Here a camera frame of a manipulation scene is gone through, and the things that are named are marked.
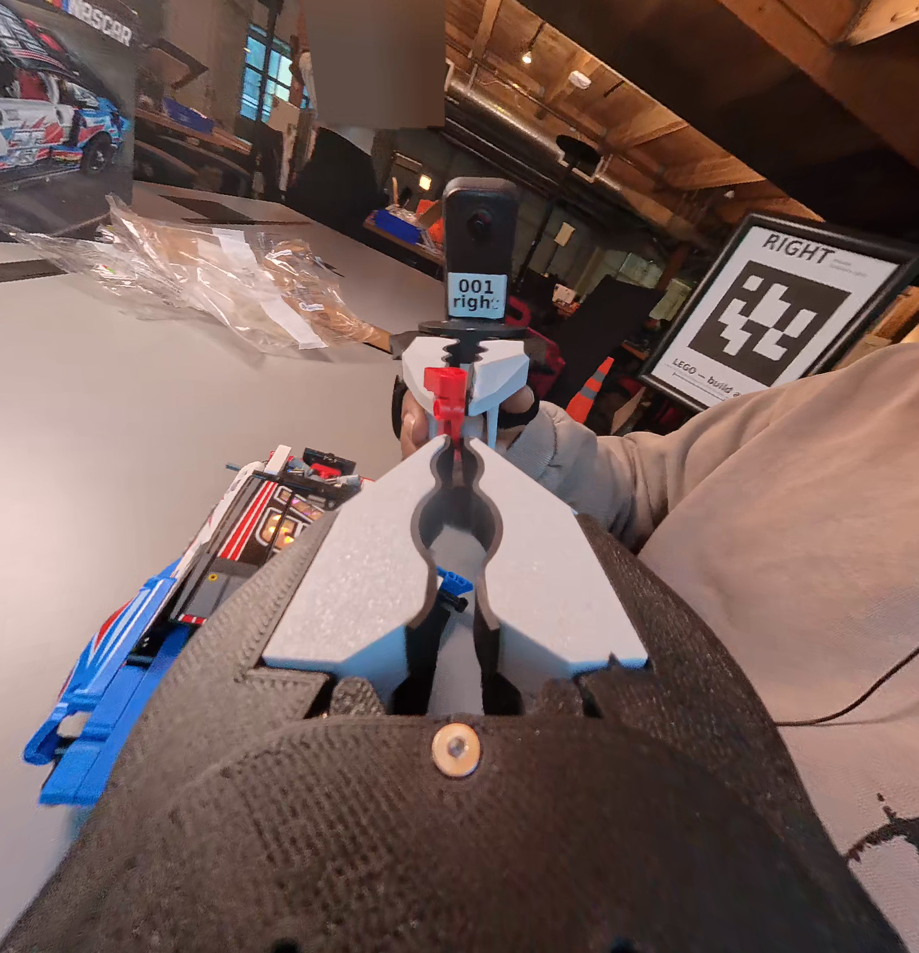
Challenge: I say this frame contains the framed marker sign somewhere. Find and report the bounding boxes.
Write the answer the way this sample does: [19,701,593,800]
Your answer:
[640,213,919,412]

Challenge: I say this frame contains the lego race car model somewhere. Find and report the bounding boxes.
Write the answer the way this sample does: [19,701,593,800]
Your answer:
[24,445,477,809]

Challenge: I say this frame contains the person's right forearm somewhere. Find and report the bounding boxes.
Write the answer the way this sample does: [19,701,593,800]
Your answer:
[504,344,919,555]

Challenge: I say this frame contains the metal air duct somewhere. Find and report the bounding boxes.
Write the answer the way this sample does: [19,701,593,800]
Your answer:
[445,66,618,181]

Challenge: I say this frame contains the red lego piece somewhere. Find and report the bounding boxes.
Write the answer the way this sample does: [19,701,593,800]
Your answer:
[424,366,468,441]

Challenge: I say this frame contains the window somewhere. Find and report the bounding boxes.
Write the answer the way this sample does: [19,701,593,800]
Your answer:
[240,22,312,125]

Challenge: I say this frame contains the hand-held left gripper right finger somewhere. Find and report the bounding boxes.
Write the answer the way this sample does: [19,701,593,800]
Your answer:
[464,435,650,702]

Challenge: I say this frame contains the orange traffic cone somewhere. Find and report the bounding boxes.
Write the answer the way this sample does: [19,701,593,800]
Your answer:
[565,357,616,424]

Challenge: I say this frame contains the black microphone cable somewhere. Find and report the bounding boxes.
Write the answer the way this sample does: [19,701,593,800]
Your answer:
[772,625,919,728]

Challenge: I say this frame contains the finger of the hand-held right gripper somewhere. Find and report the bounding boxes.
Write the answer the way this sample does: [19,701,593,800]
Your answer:
[401,337,468,415]
[465,340,532,418]

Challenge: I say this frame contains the clear plastic bags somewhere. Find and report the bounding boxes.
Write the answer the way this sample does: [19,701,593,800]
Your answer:
[13,195,395,360]

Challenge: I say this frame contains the lego set box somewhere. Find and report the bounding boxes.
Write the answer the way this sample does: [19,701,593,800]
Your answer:
[0,0,142,239]

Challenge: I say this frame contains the person's right hand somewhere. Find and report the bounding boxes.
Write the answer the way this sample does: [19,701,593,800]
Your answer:
[398,389,555,461]

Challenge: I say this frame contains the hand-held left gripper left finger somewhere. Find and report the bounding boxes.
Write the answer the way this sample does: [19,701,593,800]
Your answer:
[261,436,455,710]

